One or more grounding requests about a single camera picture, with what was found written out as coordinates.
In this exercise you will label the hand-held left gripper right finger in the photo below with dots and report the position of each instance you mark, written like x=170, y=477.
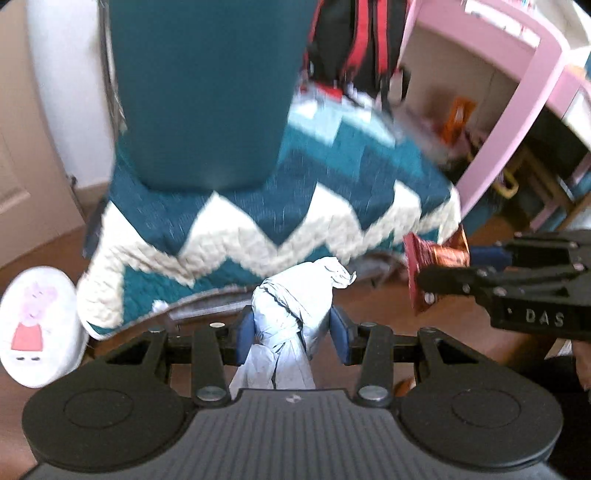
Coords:
x=340, y=334

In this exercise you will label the black red backpack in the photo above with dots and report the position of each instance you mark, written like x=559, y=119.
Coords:
x=355, y=41

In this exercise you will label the white door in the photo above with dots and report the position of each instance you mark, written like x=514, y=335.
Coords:
x=27, y=161

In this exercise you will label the pink desk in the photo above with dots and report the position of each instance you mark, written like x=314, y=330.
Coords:
x=531, y=60

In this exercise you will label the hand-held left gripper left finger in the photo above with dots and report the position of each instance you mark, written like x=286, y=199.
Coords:
x=244, y=334

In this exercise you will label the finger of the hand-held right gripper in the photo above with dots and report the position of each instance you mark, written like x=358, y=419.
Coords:
x=455, y=281
x=531, y=256

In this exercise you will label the round white pig cushion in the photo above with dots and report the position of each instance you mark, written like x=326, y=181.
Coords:
x=37, y=323

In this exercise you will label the teal white chevron quilt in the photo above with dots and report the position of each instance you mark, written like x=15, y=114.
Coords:
x=277, y=207

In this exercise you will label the wooden stool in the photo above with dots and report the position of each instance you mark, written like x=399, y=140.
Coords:
x=549, y=194

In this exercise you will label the white paper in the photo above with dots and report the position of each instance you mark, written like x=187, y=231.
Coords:
x=286, y=323

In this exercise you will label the orange packet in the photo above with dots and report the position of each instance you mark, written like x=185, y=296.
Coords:
x=457, y=119

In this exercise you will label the red foil snack wrapper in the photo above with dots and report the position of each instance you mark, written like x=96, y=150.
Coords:
x=427, y=256

